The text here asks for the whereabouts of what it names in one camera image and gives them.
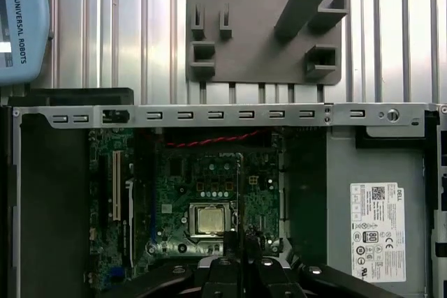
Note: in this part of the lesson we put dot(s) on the grey power supply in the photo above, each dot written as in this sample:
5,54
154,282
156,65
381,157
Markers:
342,165

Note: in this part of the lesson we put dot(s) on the silver CPU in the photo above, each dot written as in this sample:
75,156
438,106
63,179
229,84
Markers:
209,219

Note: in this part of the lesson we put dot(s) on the green motherboard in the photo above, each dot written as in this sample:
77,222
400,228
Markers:
265,207

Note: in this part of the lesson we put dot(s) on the black PC case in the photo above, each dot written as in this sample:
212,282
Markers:
171,120

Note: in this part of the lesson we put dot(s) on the grey parts rack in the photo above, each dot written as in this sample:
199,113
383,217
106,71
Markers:
251,33

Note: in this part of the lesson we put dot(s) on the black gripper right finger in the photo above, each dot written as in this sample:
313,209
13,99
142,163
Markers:
269,277

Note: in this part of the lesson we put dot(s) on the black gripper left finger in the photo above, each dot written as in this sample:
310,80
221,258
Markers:
218,277

